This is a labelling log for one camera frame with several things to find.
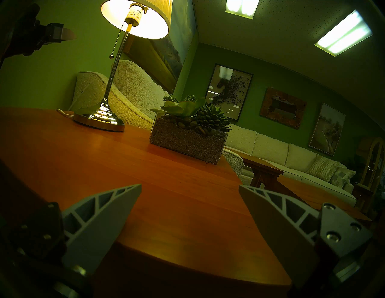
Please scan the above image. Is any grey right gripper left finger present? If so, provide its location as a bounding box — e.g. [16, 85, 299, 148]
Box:
[11, 184, 142, 272]

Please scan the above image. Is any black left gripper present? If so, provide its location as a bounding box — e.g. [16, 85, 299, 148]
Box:
[0, 3, 77, 58]

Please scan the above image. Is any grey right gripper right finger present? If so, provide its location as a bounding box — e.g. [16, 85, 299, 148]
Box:
[239, 185, 374, 289]

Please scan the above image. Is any metal bead pull chain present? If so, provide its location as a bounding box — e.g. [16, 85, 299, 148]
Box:
[109, 21, 125, 60]

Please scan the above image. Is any chrome lamp with white shade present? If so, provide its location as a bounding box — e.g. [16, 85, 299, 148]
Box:
[73, 0, 173, 132]

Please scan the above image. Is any large wooden coffee table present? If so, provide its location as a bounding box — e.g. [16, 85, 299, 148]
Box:
[271, 175, 373, 226]

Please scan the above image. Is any wooden end table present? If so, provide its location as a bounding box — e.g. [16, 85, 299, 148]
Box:
[0, 107, 292, 298]

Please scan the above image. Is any small wooden side table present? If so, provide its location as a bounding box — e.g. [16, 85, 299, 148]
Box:
[224, 146, 285, 190]

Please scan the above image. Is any striped beige throw pillow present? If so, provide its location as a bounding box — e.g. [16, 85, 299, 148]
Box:
[307, 155, 340, 182]

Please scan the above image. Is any grey patterned throw pillow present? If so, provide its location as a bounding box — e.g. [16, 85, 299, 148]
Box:
[329, 167, 356, 189]

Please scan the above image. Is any dark wooden corner table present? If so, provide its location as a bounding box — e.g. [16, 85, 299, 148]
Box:
[352, 183, 374, 212]

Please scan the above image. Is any framed tree landscape painting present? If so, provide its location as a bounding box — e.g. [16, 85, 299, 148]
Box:
[308, 103, 346, 157]

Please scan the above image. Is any cream sectional sofa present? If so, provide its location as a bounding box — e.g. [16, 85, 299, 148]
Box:
[69, 59, 358, 208]

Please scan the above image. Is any arched wooden display cabinet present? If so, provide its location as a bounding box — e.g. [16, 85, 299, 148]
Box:
[358, 137, 385, 193]

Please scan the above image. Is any rustic wood framed mirror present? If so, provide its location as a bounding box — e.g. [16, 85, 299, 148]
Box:
[259, 87, 308, 129]

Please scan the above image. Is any succulent planter glass box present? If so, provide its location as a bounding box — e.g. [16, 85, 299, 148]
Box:
[149, 96, 232, 165]

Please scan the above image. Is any large mountain landscape painting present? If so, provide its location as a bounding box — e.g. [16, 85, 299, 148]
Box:
[123, 0, 198, 94]

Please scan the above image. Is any black framed horse picture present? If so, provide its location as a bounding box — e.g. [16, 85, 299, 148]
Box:
[205, 63, 254, 122]

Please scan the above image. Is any fluorescent ceiling light panel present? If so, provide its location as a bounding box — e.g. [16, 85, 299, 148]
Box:
[225, 0, 260, 20]
[314, 10, 373, 57]

